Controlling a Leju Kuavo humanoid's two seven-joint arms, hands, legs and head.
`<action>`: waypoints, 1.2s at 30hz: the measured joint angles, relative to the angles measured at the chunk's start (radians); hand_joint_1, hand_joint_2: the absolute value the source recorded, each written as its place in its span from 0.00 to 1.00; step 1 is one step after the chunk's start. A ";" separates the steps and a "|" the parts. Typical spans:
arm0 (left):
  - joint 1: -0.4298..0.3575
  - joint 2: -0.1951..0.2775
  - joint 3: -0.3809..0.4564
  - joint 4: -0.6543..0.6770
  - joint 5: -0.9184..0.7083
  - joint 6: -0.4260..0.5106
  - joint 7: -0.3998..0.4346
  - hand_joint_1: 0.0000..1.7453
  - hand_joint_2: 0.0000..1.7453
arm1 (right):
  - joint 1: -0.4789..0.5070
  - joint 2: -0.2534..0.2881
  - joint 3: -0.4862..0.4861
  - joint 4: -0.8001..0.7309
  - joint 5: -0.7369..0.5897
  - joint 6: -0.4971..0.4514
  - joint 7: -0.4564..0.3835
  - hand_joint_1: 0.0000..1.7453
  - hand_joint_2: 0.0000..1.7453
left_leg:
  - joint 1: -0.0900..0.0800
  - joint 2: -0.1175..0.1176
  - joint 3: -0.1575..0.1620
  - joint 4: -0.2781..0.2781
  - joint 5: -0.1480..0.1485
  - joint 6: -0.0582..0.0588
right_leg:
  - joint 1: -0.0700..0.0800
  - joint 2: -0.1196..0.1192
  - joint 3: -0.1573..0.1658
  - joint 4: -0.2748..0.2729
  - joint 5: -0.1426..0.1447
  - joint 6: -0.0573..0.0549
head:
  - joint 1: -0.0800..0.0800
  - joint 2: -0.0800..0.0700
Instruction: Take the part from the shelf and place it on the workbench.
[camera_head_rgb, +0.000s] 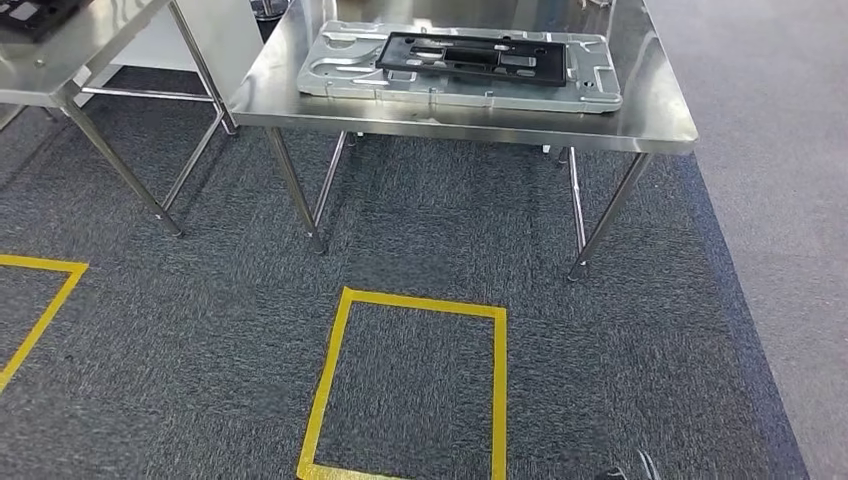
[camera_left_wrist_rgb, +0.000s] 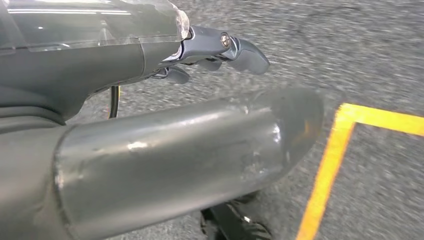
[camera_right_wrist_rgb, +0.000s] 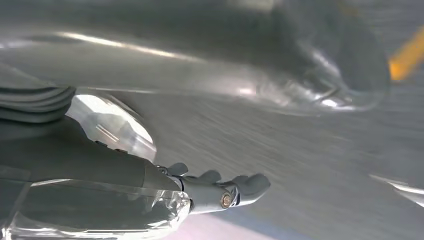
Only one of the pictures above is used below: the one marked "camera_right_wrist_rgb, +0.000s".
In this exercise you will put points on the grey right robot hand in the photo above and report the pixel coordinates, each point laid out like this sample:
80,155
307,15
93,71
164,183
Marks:
99,165

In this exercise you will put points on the stainless steel workbench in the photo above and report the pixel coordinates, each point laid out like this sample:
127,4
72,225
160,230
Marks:
165,66

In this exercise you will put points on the yellow floor tape square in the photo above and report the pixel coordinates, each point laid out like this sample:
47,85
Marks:
404,63

